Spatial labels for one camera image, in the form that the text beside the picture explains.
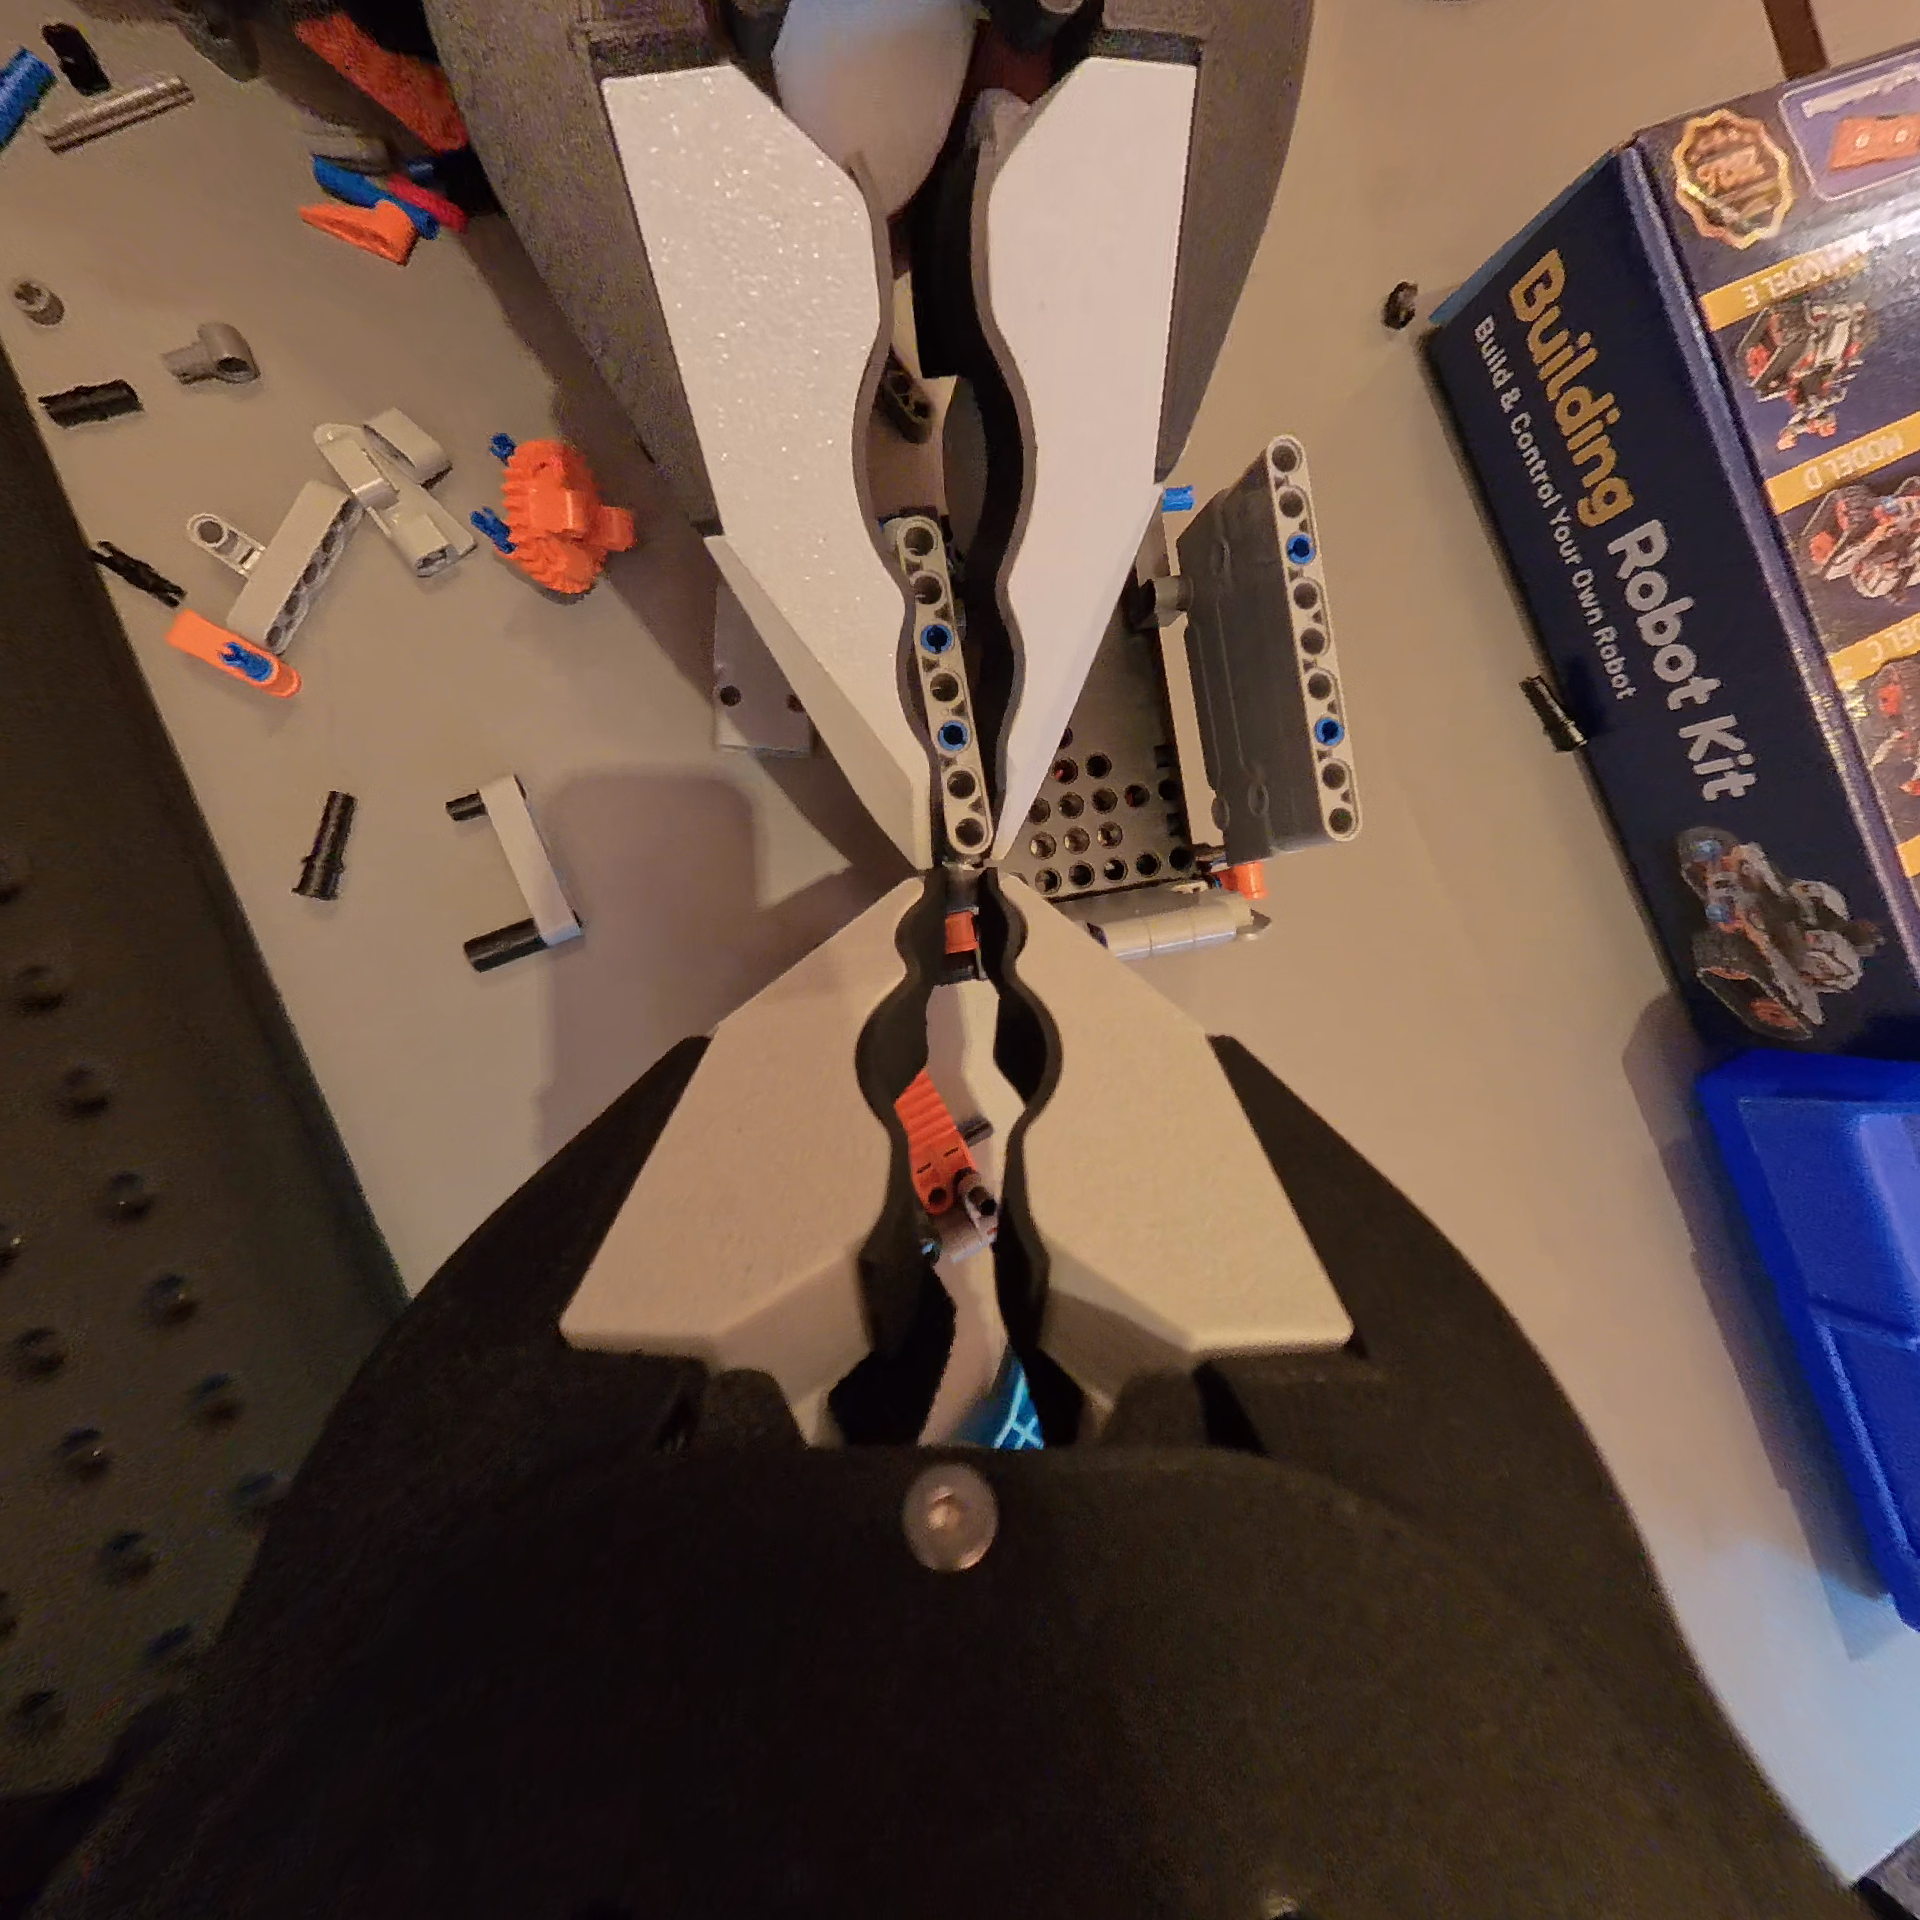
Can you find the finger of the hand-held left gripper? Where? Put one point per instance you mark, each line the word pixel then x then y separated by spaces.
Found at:
pixel 1079 376
pixel 750 376

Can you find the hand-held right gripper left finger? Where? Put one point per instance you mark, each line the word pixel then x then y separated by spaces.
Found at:
pixel 720 1201

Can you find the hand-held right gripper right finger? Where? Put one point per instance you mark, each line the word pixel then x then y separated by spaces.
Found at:
pixel 1184 1201

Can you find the grey beam with blue pins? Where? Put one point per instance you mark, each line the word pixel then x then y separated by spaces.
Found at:
pixel 945 691

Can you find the orange pin connector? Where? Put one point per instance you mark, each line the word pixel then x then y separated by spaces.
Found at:
pixel 961 931

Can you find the orange wedge piece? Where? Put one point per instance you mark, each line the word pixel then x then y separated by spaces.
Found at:
pixel 359 229

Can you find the orange grey small subassembly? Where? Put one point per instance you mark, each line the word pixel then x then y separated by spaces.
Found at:
pixel 934 1156

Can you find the orange gear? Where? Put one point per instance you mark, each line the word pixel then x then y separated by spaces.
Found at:
pixel 559 517

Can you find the light grey connector pieces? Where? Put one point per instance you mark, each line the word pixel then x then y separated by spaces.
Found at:
pixel 393 480

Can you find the teal brick separator tool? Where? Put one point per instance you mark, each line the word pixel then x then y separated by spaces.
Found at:
pixel 1018 1411

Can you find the grey flat panel piece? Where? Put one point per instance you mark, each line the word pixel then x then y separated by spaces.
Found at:
pixel 750 704

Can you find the grey angled connector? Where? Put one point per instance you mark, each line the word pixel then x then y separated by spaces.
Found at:
pixel 212 355

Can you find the grey black robot model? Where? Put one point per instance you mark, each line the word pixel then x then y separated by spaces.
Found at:
pixel 1261 676

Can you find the short light grey beam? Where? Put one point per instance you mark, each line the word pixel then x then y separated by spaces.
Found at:
pixel 294 569

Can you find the grey ribbed axle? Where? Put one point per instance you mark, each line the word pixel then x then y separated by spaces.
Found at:
pixel 117 115

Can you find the black pin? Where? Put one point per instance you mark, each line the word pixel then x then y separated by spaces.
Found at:
pixel 138 572
pixel 1552 713
pixel 326 845
pixel 90 403

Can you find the orange blue connector piece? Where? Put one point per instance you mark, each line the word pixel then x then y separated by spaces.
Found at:
pixel 233 652

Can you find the small black connector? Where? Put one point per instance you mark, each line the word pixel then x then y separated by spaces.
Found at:
pixel 77 57

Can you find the blue pin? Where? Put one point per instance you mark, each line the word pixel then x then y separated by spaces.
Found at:
pixel 23 88

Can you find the black perforated panel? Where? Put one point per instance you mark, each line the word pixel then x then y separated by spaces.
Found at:
pixel 120 1201

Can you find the robot kit box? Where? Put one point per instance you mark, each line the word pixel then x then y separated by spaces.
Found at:
pixel 1652 600

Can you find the blue plastic bin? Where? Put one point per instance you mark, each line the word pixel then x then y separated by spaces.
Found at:
pixel 1830 1277

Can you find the grey frame with black pins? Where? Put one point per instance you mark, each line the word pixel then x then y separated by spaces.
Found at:
pixel 534 869

